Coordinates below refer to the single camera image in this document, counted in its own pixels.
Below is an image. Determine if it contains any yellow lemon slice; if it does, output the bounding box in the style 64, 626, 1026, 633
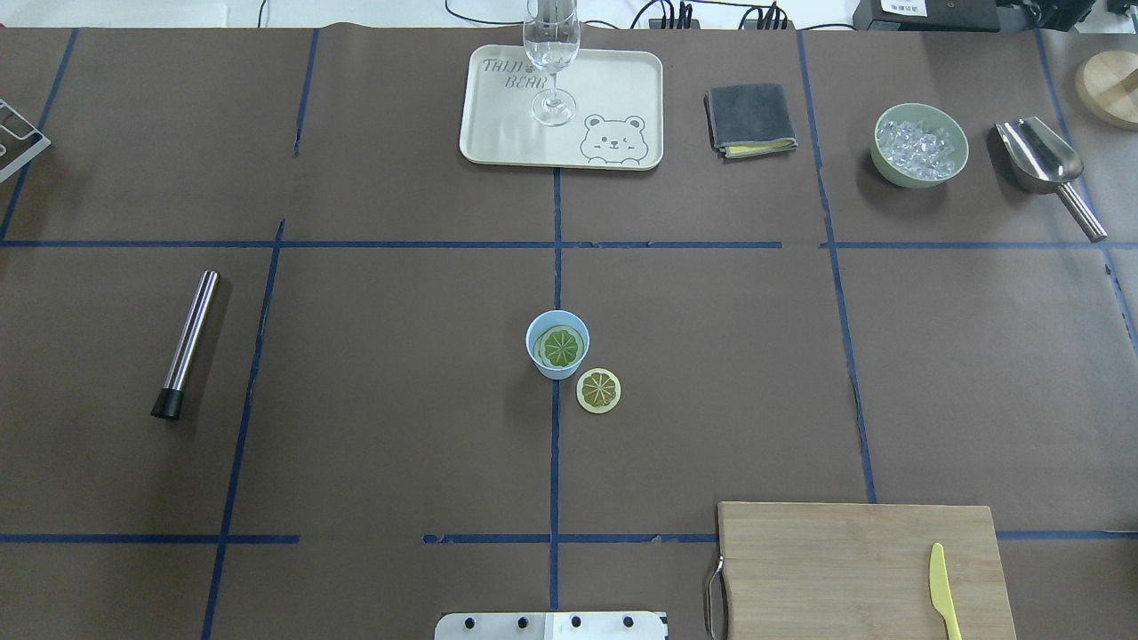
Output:
531, 325, 586, 369

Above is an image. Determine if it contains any steel muddler black tip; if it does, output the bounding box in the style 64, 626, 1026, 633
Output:
150, 270, 220, 420

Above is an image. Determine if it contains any round wooden stand base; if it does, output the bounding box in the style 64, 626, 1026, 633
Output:
1077, 50, 1137, 131

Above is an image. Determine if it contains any light blue cup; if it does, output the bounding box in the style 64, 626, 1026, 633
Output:
525, 309, 589, 380

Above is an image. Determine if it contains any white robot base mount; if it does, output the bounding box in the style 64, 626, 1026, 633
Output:
434, 612, 669, 639

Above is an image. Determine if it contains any black box device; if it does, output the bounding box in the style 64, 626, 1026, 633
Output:
851, 1, 1000, 33

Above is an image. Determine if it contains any yellow plastic knife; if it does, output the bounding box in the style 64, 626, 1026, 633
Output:
927, 542, 962, 640

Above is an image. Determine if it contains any wooden cutting board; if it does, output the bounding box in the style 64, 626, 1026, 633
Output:
717, 501, 1016, 639

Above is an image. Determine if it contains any steel ice scoop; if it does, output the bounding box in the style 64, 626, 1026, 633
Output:
993, 116, 1107, 244

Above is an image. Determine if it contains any folded grey cloth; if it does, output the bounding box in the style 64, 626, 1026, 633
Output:
706, 84, 799, 159

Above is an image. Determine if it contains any cream bear print tray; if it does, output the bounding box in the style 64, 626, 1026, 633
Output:
459, 44, 665, 171

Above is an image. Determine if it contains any black power strip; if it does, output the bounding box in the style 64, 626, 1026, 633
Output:
634, 0, 701, 31

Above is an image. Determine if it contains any clear wine glass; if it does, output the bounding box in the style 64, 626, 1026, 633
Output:
523, 1, 582, 128

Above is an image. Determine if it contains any green bowl of ice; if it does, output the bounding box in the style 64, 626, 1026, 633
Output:
869, 104, 970, 189

